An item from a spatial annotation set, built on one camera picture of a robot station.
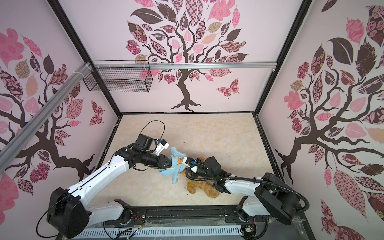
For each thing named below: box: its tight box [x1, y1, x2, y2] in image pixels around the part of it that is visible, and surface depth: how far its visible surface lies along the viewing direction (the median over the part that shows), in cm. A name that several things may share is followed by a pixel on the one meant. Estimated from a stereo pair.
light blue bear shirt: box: [158, 147, 187, 184], surface depth 74 cm
